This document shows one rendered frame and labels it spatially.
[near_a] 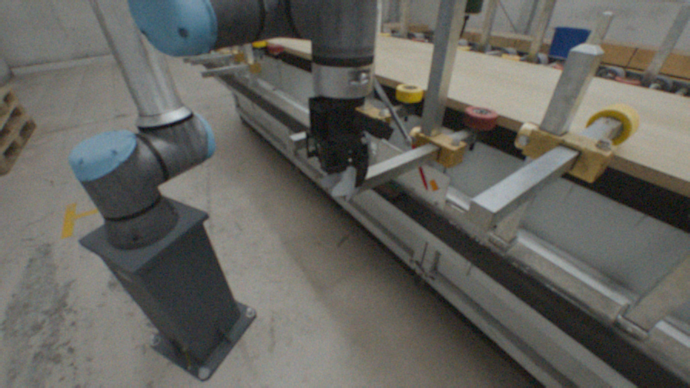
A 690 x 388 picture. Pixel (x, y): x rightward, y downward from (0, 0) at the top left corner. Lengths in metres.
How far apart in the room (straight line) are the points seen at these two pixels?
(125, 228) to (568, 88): 0.99
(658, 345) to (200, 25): 0.81
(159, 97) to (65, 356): 1.17
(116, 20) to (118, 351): 1.21
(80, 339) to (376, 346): 1.24
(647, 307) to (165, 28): 0.77
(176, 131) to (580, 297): 0.99
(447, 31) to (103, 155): 0.78
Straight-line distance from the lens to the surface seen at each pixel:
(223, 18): 0.39
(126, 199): 0.87
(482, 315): 1.26
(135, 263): 0.90
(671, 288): 0.63
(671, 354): 0.72
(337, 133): 0.46
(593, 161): 0.56
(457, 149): 0.68
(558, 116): 0.57
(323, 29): 0.41
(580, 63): 0.55
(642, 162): 0.78
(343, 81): 0.41
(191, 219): 0.96
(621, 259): 0.89
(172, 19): 0.37
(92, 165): 0.83
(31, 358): 1.78
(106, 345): 1.61
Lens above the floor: 1.16
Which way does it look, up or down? 37 degrees down
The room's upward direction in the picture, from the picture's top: straight up
